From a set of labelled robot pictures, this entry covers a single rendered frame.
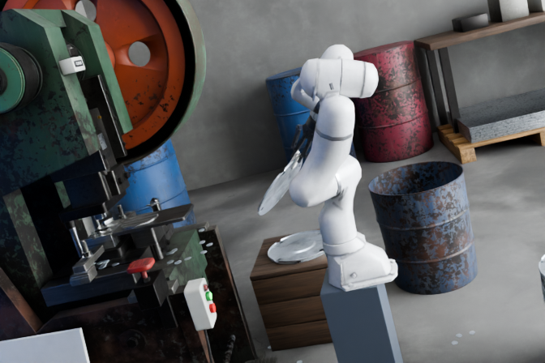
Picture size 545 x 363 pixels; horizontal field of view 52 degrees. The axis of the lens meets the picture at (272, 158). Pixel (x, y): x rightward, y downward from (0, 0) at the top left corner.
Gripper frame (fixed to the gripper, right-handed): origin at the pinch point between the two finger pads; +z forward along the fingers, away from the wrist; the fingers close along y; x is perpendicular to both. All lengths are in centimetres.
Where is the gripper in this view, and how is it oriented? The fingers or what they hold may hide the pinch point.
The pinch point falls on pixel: (294, 160)
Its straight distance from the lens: 219.6
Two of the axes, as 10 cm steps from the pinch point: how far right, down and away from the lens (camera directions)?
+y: -7.7, -5.9, 2.4
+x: -4.7, 2.8, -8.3
